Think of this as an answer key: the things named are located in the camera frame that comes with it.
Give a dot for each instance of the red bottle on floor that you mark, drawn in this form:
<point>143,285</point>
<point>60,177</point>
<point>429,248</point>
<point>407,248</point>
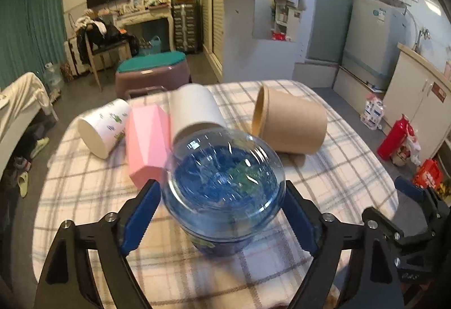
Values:
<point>400,131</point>

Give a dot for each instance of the purple stool green cushion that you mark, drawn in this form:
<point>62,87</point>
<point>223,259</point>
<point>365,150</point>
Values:
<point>169,70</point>

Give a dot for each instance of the bed with beige bedding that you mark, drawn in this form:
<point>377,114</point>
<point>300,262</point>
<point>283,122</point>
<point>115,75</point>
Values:
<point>20,103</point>

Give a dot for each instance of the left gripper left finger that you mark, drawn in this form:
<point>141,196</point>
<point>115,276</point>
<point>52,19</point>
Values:
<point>67,280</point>

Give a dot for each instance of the white suitcase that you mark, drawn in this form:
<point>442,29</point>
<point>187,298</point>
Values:
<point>77,67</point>

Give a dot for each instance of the white washing machine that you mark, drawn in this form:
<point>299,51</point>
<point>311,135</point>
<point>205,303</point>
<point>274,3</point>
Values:
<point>371,52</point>

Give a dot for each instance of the green curtain left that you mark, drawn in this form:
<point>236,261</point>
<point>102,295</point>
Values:
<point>32,35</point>

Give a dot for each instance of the clear water jug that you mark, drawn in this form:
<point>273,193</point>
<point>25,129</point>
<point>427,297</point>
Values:
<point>53,78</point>

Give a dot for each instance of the drawer storage tower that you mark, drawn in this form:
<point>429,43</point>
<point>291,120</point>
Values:
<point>185,27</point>

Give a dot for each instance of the blue plastic bottle cup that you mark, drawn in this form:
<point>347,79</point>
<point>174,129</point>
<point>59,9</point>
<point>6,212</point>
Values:
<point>222,187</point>

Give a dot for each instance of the pink faceted cup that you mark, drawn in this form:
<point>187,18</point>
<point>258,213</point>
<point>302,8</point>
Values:
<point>147,140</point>

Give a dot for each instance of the green slipper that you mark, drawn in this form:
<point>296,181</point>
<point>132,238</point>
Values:
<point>22,182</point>
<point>39,146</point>

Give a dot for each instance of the orange snack package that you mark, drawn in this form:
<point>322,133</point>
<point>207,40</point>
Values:
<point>428,175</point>

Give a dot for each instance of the wooden chair with clothes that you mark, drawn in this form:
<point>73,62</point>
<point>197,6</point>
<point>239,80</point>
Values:
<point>94,37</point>

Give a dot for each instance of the white floral paper cup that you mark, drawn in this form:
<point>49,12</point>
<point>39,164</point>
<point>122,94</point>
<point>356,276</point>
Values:
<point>104,127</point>

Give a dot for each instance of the plain white cup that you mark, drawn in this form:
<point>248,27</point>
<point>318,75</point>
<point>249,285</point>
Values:
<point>192,108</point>

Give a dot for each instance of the white sink cabinet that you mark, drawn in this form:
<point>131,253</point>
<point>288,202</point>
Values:
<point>421,92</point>

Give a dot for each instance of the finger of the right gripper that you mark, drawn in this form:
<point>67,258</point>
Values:
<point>380,224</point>
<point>432,206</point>

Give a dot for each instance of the white dressing table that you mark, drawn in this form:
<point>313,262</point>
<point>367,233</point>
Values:
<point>153,13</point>

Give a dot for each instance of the brown kraft paper cup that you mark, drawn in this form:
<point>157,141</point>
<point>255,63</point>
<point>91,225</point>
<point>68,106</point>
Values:
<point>287,123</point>

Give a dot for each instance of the white printed bag floor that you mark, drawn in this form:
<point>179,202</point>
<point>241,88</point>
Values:
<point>373,113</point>

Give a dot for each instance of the white wardrobe cabinet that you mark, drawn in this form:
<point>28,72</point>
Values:
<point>244,43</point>

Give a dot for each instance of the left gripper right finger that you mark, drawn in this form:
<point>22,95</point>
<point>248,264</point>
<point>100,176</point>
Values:
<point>371,279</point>

